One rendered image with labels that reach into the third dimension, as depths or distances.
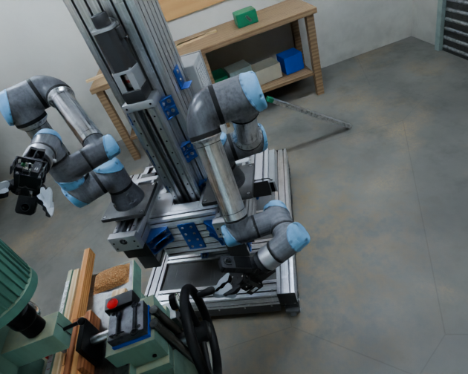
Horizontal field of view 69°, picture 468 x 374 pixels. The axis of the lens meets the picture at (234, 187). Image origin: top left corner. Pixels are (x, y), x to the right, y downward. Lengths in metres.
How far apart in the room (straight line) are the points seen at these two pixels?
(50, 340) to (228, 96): 0.76
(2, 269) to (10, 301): 0.07
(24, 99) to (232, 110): 0.78
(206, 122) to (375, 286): 1.39
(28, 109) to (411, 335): 1.87
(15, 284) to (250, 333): 1.36
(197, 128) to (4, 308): 0.61
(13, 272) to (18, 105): 0.72
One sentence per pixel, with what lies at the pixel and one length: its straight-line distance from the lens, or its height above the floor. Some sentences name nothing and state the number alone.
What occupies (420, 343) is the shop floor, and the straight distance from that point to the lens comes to 1.90.
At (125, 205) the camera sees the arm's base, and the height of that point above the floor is 0.84.
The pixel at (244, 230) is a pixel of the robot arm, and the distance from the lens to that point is 1.05.
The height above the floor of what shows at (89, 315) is 0.95.
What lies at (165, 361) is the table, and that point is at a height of 0.87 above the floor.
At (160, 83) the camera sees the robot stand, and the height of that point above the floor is 1.27.
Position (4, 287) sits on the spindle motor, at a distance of 0.86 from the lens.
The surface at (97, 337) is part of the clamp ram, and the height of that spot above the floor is 0.96.
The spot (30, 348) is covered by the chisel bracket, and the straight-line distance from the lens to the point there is 1.04.
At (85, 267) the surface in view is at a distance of 1.30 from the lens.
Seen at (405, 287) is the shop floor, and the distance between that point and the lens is 2.04.
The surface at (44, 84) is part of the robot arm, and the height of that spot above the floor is 1.43.
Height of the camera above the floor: 1.70
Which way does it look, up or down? 37 degrees down
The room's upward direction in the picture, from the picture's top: 21 degrees counter-clockwise
